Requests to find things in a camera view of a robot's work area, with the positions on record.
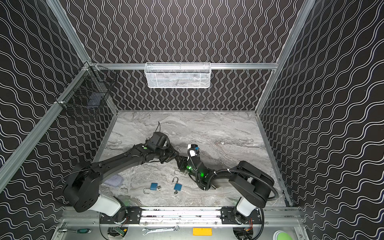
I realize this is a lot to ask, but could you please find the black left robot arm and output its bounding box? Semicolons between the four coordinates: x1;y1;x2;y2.
62;132;184;223

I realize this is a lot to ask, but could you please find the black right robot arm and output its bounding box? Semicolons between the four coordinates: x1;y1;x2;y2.
176;156;279;217

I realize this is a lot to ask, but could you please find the silver grey open padlock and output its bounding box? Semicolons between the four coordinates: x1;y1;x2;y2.
174;170;185;176

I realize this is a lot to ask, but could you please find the blue padlock right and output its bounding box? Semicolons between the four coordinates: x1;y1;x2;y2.
172;177;182;196

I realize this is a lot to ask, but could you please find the blue padlock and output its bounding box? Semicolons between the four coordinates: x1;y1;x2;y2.
143;183;162;195
172;177;182;196

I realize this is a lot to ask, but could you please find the blue padlock left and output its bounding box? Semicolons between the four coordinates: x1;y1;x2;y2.
143;183;162;195

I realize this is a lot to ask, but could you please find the silver open-end wrench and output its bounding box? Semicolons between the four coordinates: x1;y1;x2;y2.
142;226;180;236

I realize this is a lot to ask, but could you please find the yellow label plate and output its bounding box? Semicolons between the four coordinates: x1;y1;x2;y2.
193;228;213;237

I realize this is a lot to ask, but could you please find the green round button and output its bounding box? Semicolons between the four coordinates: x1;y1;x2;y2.
273;231;293;240

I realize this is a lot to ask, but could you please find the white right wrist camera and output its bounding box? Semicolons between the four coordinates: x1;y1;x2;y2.
187;144;200;158

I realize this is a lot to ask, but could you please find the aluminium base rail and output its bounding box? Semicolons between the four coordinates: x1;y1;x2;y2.
60;207;301;227

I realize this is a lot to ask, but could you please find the white wire mesh basket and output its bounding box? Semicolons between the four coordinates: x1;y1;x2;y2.
144;62;212;89

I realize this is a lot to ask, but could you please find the black wire mesh basket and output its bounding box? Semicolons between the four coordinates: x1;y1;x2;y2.
58;62;118;122

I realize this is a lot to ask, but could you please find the green handled screwdriver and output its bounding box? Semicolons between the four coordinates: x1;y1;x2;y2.
59;228;92;234

